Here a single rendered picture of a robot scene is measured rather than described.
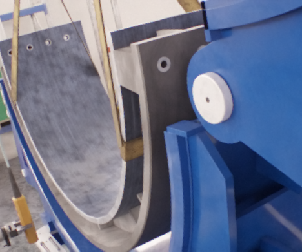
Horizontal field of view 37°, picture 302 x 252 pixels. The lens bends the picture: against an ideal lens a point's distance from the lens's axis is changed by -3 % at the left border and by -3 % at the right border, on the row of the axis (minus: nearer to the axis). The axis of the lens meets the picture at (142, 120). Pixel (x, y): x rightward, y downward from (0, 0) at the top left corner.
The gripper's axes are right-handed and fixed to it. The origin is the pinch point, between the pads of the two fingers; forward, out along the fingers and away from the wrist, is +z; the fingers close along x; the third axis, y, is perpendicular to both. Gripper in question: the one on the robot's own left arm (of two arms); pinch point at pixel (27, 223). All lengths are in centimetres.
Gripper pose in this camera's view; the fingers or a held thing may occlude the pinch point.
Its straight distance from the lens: 297.8
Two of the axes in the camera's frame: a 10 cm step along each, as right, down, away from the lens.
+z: 8.5, -3.1, 4.3
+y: -2.1, -9.4, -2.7
